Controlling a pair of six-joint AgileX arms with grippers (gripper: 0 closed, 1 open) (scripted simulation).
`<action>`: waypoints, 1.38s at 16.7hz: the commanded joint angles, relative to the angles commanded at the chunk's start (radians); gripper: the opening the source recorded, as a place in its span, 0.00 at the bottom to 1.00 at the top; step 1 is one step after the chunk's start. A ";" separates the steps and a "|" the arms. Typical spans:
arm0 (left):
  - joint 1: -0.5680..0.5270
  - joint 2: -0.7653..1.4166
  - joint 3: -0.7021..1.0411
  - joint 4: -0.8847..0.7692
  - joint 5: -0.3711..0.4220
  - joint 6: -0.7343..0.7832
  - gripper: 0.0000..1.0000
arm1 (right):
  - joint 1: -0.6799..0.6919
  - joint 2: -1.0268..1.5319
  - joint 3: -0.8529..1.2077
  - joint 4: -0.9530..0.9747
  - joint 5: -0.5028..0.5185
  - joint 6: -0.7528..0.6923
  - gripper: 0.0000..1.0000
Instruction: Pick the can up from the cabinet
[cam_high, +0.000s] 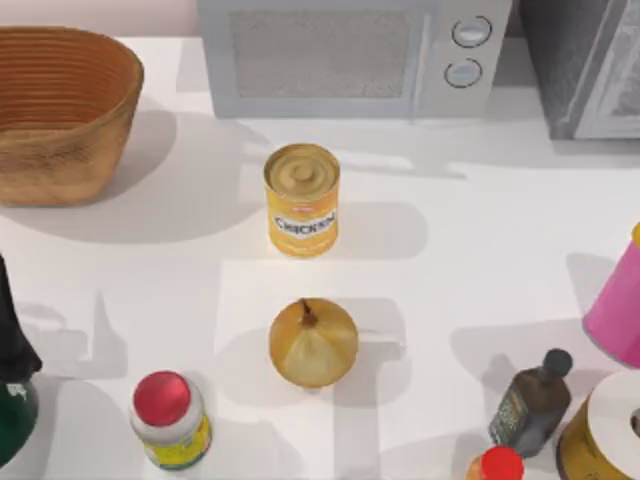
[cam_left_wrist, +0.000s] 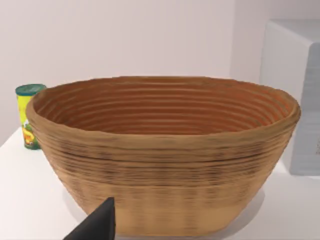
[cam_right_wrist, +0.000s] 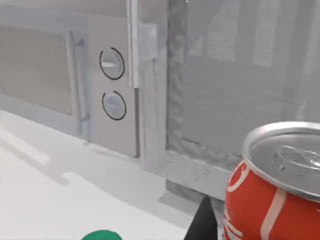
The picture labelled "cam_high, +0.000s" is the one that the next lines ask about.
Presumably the yellow onion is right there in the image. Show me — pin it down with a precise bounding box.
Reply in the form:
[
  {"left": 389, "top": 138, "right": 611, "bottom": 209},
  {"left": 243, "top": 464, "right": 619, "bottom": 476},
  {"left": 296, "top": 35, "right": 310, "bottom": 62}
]
[{"left": 268, "top": 297, "right": 360, "bottom": 390}]

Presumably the pale microwave oven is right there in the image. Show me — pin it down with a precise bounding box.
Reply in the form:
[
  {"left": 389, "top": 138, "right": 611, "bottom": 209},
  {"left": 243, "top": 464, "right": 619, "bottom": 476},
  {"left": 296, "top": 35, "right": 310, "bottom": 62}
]
[{"left": 196, "top": 0, "right": 514, "bottom": 122}]

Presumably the microwave knob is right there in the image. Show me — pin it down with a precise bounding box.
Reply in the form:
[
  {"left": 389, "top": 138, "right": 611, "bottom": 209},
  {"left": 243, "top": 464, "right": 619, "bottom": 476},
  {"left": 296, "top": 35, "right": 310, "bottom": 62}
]
[
  {"left": 451, "top": 14, "right": 494, "bottom": 49},
  {"left": 443, "top": 56, "right": 486, "bottom": 91}
]

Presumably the red-lidded white jar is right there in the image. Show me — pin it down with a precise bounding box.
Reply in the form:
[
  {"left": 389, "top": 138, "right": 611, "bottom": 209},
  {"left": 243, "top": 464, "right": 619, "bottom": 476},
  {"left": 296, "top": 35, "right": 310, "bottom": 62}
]
[{"left": 128, "top": 369, "right": 214, "bottom": 473}]

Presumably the dark brown bottle, black cap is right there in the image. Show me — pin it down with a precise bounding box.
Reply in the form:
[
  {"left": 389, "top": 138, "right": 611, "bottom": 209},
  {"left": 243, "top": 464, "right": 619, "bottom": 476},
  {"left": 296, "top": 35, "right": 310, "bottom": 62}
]
[{"left": 487, "top": 348, "right": 575, "bottom": 459}]

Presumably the brown woven basket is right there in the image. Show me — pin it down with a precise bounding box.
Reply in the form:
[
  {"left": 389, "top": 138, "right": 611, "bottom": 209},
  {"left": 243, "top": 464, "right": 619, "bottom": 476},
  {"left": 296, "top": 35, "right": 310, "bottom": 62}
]
[{"left": 0, "top": 26, "right": 146, "bottom": 208}]

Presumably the orange bottle with red cap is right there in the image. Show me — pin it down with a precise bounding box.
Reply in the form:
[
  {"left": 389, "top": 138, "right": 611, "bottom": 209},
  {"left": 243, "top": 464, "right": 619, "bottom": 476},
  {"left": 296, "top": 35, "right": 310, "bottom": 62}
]
[{"left": 464, "top": 444, "right": 527, "bottom": 480}]

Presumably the pink can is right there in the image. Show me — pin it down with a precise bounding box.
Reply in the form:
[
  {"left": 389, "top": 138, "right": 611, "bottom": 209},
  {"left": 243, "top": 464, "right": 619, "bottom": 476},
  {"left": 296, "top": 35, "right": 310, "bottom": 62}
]
[{"left": 581, "top": 221, "right": 640, "bottom": 371}]

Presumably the green bottle with black neck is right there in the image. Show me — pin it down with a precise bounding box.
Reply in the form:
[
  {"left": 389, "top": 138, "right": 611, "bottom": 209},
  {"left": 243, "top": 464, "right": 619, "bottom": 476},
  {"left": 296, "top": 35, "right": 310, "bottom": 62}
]
[{"left": 0, "top": 254, "right": 44, "bottom": 467}]

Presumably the yellow can with white lid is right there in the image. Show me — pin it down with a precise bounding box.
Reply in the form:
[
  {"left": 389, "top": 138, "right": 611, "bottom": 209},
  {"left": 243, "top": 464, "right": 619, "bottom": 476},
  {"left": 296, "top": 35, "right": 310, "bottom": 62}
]
[{"left": 555, "top": 369, "right": 640, "bottom": 480}]

